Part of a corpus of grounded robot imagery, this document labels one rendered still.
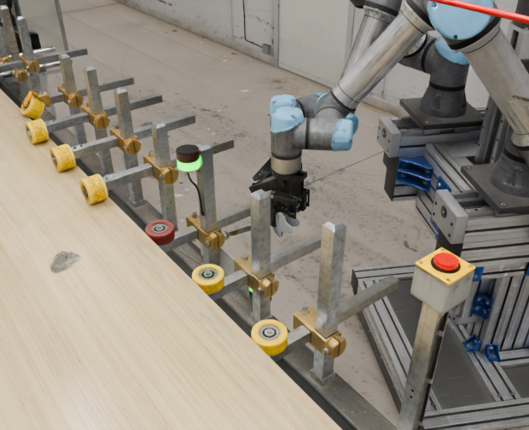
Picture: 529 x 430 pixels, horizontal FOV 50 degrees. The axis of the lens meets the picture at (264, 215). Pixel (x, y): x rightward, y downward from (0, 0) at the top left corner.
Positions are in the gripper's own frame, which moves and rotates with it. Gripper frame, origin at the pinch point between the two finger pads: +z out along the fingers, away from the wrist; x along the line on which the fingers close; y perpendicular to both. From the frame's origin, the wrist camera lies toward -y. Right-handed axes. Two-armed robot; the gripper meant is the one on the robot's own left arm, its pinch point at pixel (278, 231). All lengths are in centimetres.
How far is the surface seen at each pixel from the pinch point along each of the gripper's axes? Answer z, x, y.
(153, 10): 83, 412, -431
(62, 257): 0, -39, -41
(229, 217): 6.4, 5.9, -20.8
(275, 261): 6.3, -4.7, 1.9
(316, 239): 6.3, 10.1, 6.4
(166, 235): 1.7, -16.0, -26.0
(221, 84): 91, 274, -228
